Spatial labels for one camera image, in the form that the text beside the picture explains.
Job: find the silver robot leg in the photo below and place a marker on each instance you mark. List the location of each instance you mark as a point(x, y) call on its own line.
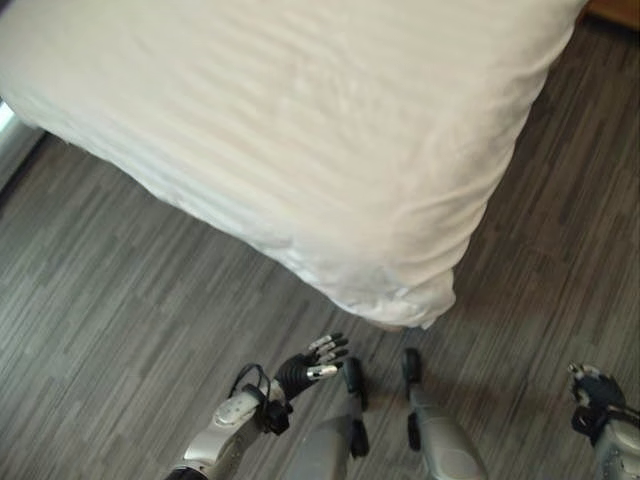
point(436, 430)
point(334, 425)

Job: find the wooden furniture piece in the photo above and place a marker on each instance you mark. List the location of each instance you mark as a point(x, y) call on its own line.
point(613, 11)

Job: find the silver right robot leg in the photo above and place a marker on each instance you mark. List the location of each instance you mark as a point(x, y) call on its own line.
point(436, 430)

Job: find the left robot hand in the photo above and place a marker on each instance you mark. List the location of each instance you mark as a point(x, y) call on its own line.
point(304, 369)

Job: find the white striped duvet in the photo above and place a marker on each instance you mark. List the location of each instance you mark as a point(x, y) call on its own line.
point(280, 150)

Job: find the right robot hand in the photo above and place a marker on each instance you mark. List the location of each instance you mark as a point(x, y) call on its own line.
point(598, 389)

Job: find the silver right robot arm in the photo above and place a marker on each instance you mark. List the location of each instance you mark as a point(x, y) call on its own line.
point(611, 440)

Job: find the silver left robot leg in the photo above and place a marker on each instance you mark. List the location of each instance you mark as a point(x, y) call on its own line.
point(334, 425)

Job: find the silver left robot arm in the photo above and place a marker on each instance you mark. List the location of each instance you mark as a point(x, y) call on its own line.
point(225, 430)

